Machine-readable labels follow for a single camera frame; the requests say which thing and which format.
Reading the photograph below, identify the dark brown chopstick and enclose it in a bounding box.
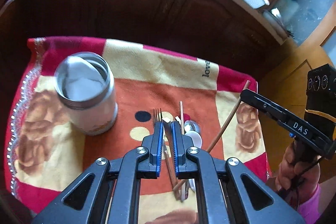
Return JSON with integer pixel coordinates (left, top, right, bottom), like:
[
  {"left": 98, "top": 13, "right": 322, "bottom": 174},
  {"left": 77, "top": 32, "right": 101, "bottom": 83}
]
[{"left": 173, "top": 80, "right": 250, "bottom": 191}]

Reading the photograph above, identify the steel spoon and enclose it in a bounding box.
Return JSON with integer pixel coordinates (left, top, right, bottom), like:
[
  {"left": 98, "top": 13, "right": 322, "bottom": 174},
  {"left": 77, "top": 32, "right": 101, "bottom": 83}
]
[{"left": 184, "top": 120, "right": 201, "bottom": 135}]

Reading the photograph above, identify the light wooden chopstick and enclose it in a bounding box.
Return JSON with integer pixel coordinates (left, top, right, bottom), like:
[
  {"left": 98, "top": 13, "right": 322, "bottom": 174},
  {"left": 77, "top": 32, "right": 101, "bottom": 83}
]
[{"left": 179, "top": 101, "right": 185, "bottom": 135}]

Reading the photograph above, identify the steel fork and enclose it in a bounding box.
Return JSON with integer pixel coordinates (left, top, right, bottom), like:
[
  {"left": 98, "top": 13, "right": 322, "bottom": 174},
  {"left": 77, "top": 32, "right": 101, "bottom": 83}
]
[{"left": 153, "top": 109, "right": 162, "bottom": 128}]

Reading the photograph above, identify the steel utensil holder jar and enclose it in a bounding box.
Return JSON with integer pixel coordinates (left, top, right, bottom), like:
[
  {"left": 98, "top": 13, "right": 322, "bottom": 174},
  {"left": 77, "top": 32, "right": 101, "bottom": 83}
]
[{"left": 54, "top": 52, "right": 118, "bottom": 136}]

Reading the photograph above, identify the right hand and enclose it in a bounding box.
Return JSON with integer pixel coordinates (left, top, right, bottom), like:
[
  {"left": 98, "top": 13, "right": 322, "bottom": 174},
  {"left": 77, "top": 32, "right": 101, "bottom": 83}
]
[{"left": 275, "top": 143, "right": 321, "bottom": 204}]

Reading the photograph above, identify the red orange patterned towel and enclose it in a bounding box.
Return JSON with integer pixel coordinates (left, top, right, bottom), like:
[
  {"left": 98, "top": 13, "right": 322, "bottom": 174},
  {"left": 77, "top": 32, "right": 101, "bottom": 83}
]
[{"left": 4, "top": 37, "right": 258, "bottom": 213}]

